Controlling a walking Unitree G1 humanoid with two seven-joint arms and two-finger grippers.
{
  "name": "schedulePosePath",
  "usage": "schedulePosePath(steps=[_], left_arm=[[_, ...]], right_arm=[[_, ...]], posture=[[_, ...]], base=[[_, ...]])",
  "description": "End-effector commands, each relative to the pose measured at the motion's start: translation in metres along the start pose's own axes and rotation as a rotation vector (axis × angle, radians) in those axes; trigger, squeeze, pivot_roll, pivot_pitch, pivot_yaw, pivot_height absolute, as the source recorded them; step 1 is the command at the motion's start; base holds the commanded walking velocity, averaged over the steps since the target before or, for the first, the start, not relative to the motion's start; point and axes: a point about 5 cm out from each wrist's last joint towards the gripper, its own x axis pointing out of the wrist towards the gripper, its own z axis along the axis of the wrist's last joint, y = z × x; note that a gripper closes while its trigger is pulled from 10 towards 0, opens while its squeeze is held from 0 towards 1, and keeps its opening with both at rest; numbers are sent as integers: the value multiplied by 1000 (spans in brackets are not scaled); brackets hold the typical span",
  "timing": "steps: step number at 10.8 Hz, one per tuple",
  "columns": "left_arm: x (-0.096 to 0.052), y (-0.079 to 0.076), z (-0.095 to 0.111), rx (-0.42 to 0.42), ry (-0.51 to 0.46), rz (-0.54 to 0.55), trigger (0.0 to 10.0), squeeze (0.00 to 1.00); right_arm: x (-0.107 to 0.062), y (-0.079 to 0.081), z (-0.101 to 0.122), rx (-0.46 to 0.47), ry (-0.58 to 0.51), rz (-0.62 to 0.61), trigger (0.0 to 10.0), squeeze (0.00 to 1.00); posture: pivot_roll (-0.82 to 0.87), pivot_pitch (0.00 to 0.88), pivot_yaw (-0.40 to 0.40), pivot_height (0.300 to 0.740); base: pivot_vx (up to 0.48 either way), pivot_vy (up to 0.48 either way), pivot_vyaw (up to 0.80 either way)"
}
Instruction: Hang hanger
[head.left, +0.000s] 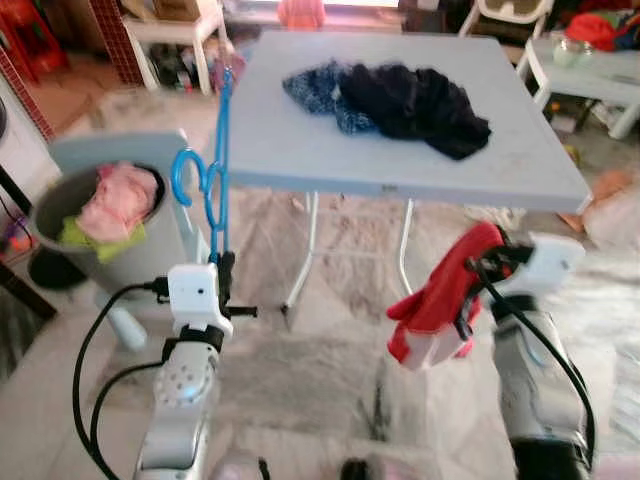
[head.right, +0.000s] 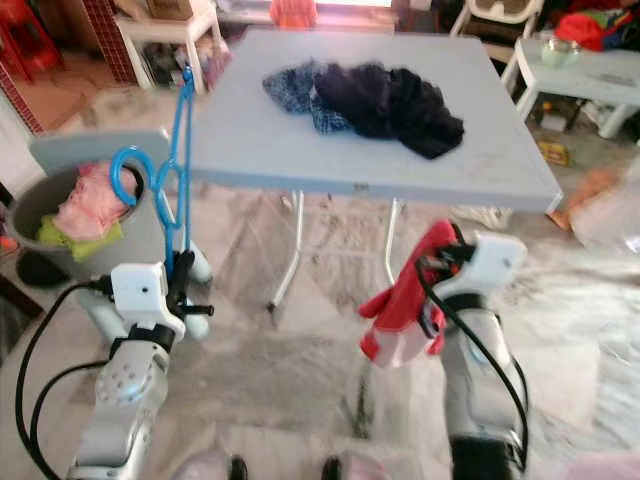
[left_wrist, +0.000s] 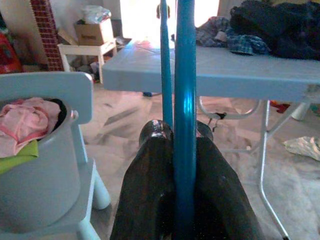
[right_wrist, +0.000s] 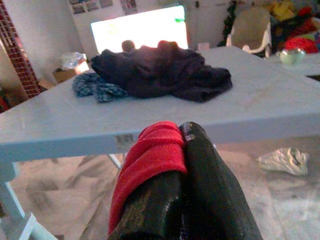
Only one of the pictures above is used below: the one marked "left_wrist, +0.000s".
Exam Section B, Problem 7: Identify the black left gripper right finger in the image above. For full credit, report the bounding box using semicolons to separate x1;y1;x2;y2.
194;120;266;240

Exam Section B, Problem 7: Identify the pink garment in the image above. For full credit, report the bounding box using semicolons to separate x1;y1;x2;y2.
0;97;62;159

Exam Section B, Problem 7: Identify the grey plastic bucket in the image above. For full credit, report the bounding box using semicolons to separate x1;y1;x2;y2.
0;97;82;233

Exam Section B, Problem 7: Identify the dark navy garment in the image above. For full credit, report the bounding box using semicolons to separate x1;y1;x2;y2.
229;0;320;61

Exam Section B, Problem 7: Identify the clear plastic bag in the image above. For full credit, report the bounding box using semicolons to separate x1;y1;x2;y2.
81;4;113;25

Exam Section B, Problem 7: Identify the brown cardboard box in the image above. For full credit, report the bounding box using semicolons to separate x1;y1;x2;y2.
74;17;115;47

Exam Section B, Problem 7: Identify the light blue folding table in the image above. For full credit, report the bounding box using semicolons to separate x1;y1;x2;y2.
101;37;320;240

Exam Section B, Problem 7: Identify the light blue child chair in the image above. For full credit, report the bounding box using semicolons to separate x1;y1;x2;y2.
0;71;112;240

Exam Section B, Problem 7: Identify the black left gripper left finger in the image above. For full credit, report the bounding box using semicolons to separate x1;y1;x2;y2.
109;119;176;240

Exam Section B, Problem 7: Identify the blue plaid shirt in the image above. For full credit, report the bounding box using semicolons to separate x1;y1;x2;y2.
195;16;271;56

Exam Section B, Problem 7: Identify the red brick pattern pillar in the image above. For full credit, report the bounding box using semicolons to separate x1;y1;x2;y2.
29;0;65;73

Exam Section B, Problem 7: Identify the red bag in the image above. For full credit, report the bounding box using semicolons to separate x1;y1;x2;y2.
0;31;24;75

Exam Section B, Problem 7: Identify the small white table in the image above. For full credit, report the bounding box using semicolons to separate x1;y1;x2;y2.
57;38;118;85

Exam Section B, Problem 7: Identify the white crumpled cloth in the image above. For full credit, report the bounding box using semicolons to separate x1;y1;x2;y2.
283;136;320;162

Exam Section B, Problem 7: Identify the black cloth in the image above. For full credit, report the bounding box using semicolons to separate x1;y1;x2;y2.
47;98;68;132

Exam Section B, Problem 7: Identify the lime green cloth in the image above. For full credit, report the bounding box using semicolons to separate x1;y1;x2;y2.
0;139;40;175

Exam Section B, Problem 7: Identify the blue plastic hanger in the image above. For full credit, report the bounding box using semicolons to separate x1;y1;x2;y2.
156;0;197;240

